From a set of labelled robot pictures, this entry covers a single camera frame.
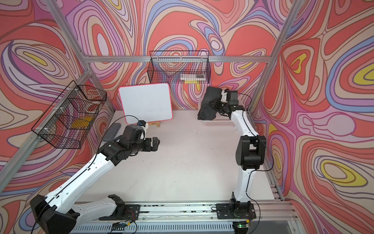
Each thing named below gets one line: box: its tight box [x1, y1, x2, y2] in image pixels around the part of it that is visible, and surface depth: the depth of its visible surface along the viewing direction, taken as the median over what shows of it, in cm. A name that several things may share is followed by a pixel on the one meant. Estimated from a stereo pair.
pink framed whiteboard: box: [118, 82, 173, 125], surface depth 104 cm
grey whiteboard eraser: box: [102, 122, 122, 142], surface depth 106 cm
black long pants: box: [197, 85, 223, 121], surface depth 90 cm
